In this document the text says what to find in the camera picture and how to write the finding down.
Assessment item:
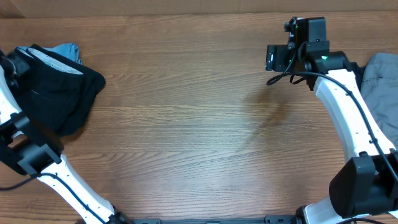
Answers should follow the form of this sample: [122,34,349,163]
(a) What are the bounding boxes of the dark green shorts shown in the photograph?
[10,44,106,136]

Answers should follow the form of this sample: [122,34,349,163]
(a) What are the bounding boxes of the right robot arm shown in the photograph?
[265,17,397,224]

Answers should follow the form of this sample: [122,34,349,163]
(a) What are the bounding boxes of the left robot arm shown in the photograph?
[1,44,129,223]

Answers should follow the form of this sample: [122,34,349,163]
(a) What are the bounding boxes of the folded light blue jeans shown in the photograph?
[15,42,83,65]

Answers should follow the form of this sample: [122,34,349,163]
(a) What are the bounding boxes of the dark folded garment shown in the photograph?
[351,62,366,90]

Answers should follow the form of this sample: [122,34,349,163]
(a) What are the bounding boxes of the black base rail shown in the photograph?
[129,215,305,224]

